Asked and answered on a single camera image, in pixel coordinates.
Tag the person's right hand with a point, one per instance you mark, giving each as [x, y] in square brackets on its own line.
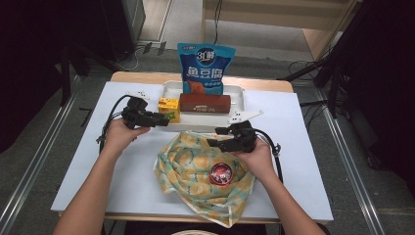
[259, 160]

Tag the grey cabinet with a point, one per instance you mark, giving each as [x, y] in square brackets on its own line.
[133, 16]

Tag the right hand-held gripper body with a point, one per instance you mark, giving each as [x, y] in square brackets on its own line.
[243, 137]

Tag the white plastic tray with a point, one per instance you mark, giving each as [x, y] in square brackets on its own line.
[202, 121]

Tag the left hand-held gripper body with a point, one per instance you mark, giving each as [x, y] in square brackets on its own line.
[135, 112]

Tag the small yellow box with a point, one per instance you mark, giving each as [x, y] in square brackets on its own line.
[169, 106]

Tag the black curtain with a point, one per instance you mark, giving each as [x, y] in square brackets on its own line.
[32, 65]
[388, 81]

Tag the metal floor rail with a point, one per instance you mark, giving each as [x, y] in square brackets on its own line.
[352, 169]
[36, 163]

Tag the blue snack bag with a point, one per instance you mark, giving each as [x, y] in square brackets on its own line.
[205, 68]

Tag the person's dark clothing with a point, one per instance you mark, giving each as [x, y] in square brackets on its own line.
[195, 228]

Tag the light wooden shelf unit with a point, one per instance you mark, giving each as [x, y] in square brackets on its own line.
[277, 16]

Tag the person's left hand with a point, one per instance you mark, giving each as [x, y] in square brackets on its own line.
[122, 137]

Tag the lemon print cloth bag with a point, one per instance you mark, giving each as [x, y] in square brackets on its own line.
[189, 182]

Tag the brown carton box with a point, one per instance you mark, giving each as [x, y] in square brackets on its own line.
[205, 103]

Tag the black metal stand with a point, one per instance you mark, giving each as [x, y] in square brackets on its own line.
[67, 75]
[332, 84]

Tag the red round can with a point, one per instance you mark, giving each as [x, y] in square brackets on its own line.
[221, 174]

